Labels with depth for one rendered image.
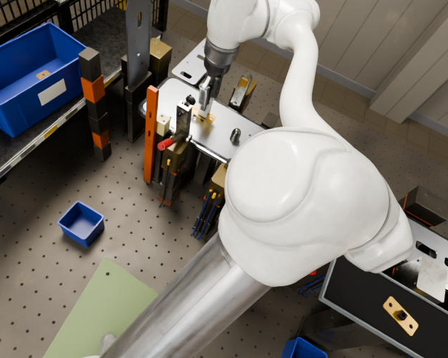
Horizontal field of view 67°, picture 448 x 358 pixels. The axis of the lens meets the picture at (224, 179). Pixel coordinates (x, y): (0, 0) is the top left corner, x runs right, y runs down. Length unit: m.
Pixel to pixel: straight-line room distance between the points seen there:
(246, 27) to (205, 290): 0.62
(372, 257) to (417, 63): 2.55
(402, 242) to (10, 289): 1.09
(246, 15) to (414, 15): 2.21
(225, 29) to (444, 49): 2.24
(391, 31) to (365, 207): 2.68
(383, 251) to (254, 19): 0.59
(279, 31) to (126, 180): 0.79
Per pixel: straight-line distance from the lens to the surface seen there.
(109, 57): 1.28
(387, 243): 0.50
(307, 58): 0.77
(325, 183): 0.32
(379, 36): 3.03
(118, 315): 0.98
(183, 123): 0.94
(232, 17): 0.84
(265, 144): 0.33
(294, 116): 0.62
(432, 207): 1.33
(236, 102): 1.23
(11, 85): 1.21
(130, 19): 1.06
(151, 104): 0.98
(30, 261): 1.27
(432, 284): 1.08
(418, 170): 1.94
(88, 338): 0.95
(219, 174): 0.96
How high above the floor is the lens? 1.87
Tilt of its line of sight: 57 degrees down
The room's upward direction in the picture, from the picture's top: 24 degrees clockwise
